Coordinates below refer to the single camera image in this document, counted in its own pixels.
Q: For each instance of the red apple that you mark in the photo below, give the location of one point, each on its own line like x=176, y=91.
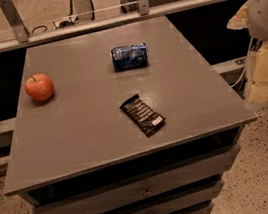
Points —
x=39, y=87

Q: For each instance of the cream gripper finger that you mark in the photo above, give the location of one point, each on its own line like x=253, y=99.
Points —
x=256, y=89
x=239, y=20

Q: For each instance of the blue pepsi can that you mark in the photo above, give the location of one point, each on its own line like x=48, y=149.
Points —
x=129, y=56

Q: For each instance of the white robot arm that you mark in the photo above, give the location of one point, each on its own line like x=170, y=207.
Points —
x=253, y=15

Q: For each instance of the grey drawer cabinet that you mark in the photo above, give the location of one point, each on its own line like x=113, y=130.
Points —
x=78, y=153

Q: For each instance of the black snack bar wrapper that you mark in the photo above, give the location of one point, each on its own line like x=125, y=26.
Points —
x=148, y=121

